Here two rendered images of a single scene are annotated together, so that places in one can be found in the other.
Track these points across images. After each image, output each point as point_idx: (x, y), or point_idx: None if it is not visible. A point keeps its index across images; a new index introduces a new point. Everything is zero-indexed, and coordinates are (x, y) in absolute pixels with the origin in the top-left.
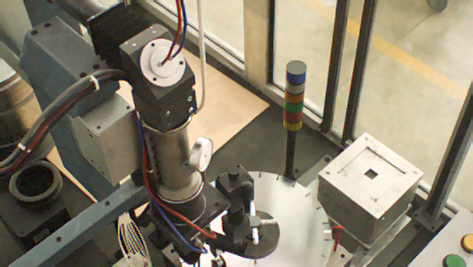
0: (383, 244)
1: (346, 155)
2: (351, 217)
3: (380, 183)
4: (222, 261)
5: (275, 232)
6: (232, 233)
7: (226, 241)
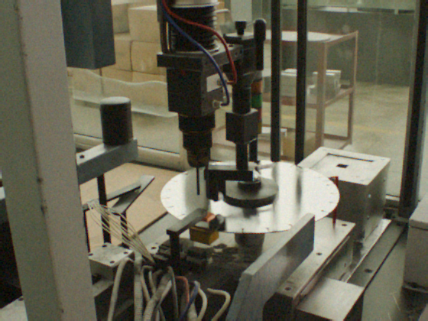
0: (375, 238)
1: (312, 159)
2: (336, 209)
3: (355, 169)
4: (224, 209)
5: (273, 184)
6: (242, 122)
7: (229, 166)
